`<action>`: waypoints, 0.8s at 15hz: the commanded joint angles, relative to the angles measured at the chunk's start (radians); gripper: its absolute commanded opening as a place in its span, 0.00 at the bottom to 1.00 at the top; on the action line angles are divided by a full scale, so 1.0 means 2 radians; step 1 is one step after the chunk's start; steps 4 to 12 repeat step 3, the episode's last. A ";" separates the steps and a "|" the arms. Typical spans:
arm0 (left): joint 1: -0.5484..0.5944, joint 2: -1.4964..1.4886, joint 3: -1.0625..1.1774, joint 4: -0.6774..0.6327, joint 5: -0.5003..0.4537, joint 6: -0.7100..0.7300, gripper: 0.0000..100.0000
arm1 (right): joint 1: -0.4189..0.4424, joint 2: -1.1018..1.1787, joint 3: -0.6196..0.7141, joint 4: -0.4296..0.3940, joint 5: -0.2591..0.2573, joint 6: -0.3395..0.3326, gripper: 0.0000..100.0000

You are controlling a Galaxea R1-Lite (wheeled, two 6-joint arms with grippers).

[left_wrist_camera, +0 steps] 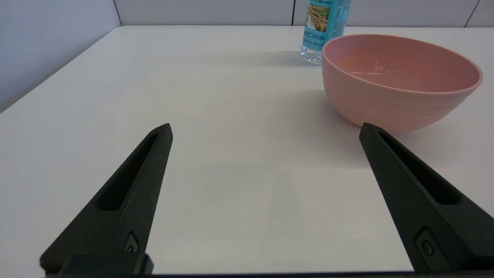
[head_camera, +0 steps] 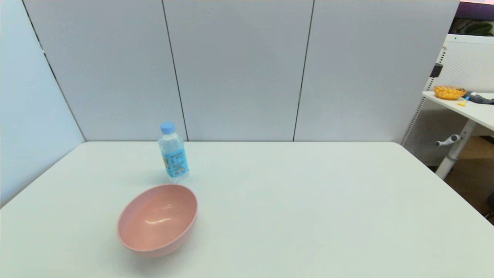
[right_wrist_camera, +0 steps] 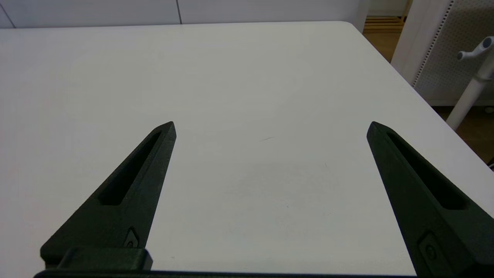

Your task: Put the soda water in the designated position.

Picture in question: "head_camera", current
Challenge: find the white desk crank handle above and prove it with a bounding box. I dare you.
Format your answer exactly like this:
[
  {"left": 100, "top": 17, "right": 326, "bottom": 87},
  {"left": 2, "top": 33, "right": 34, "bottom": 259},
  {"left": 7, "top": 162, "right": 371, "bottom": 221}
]
[{"left": 435, "top": 134, "right": 462, "bottom": 147}]

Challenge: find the dark grey cloth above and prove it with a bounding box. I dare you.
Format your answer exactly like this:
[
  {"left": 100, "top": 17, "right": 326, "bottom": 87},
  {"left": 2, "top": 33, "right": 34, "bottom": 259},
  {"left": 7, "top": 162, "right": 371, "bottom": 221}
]
[{"left": 465, "top": 92, "right": 494, "bottom": 105}]

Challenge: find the orange bowl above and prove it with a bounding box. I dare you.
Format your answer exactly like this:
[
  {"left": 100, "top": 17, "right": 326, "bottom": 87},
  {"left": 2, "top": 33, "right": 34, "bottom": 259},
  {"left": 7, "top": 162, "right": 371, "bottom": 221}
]
[{"left": 434, "top": 85, "right": 467, "bottom": 100}]

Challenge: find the soda water bottle blue label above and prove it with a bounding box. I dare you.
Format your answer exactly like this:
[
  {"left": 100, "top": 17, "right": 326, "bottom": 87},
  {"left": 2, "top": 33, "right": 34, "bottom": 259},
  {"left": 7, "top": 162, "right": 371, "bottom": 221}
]
[{"left": 157, "top": 122, "right": 190, "bottom": 183}]

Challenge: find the white side desk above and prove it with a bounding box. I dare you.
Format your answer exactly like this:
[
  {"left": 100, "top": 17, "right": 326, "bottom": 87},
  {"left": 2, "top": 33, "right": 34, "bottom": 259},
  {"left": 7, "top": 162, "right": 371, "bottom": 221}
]
[{"left": 423, "top": 91, "right": 494, "bottom": 180}]

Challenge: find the white perforated panel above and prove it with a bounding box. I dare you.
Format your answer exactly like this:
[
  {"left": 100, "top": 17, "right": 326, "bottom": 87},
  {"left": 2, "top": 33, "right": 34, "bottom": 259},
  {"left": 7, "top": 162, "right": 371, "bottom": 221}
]
[{"left": 401, "top": 34, "right": 494, "bottom": 166}]

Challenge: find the dark screen with plants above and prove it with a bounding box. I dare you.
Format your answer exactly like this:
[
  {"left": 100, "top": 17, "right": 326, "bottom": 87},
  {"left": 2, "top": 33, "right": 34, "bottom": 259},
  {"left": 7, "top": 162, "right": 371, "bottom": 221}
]
[{"left": 450, "top": 0, "right": 494, "bottom": 37}]

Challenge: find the pink plastic bowl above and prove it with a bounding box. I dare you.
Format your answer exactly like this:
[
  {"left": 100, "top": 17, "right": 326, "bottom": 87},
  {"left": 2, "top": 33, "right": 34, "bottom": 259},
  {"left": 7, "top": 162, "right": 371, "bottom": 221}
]
[{"left": 117, "top": 184, "right": 199, "bottom": 258}]

